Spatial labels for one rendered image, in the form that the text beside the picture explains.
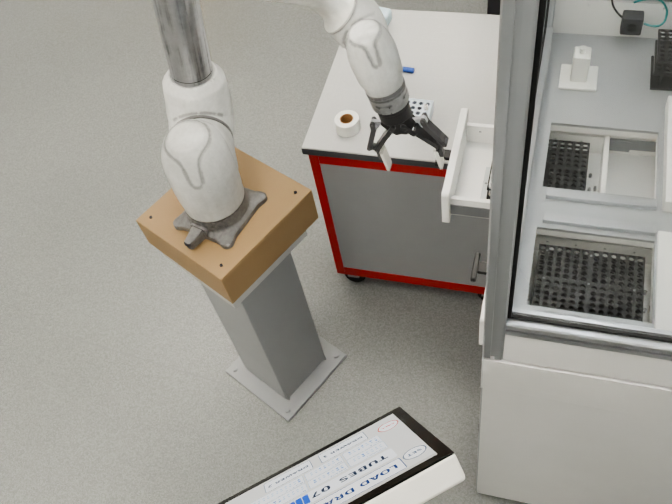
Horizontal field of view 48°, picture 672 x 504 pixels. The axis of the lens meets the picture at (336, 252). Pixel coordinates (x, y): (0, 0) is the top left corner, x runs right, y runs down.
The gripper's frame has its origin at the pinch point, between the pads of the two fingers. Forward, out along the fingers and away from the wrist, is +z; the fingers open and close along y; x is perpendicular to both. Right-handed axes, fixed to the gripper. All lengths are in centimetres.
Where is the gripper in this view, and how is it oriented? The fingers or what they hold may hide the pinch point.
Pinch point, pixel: (414, 163)
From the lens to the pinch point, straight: 187.7
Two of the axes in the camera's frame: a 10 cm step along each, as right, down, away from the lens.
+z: 3.3, 5.8, 7.4
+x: 2.5, -8.1, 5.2
